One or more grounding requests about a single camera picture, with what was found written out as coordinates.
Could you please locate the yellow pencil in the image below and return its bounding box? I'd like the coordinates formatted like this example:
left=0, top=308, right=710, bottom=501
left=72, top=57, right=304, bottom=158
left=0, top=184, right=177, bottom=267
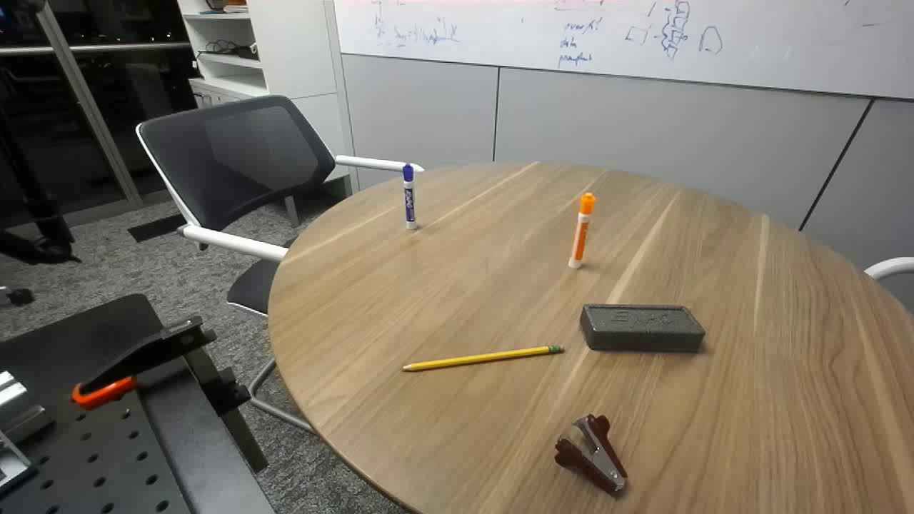
left=399, top=344, right=564, bottom=375

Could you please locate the blue cap whiteboard marker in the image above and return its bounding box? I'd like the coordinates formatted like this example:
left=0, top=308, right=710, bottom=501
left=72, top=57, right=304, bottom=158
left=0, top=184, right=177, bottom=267
left=397, top=159, right=423, bottom=232

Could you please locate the orange cap whiteboard marker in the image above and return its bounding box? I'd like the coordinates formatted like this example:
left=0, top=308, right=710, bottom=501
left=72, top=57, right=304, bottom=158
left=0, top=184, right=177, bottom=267
left=564, top=192, right=599, bottom=272

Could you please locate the black whiteboard eraser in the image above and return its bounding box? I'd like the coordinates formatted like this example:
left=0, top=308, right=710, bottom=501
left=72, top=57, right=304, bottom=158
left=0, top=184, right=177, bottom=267
left=577, top=304, right=709, bottom=355

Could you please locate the dark red staple remover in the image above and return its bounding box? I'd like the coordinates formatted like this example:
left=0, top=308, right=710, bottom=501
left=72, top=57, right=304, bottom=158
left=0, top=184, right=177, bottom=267
left=553, top=412, right=630, bottom=501

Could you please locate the black mesh office chair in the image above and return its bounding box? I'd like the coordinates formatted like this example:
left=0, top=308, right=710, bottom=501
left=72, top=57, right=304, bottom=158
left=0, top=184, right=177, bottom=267
left=130, top=91, right=426, bottom=436

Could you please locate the white shelf unit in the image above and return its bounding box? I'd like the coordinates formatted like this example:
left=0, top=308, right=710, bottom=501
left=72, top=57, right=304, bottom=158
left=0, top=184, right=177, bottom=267
left=177, top=0, right=270, bottom=108

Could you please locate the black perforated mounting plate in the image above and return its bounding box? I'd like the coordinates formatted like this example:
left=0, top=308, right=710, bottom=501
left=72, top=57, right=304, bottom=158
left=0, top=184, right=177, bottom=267
left=0, top=292, right=276, bottom=514

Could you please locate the black tripod stand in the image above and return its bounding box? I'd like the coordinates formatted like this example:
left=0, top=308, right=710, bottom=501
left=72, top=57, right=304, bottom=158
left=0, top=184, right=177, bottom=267
left=0, top=82, right=83, bottom=268

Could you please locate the white chair armrest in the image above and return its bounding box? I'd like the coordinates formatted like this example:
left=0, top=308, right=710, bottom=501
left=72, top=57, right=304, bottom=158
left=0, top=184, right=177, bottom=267
left=863, top=255, right=914, bottom=284

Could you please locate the wall whiteboard with writing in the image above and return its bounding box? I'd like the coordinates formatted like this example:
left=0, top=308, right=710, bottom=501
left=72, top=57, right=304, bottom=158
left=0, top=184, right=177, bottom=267
left=330, top=0, right=914, bottom=102

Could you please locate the black clamp with orange handle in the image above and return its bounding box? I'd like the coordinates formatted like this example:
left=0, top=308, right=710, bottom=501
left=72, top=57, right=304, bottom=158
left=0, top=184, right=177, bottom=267
left=67, top=317, right=270, bottom=475

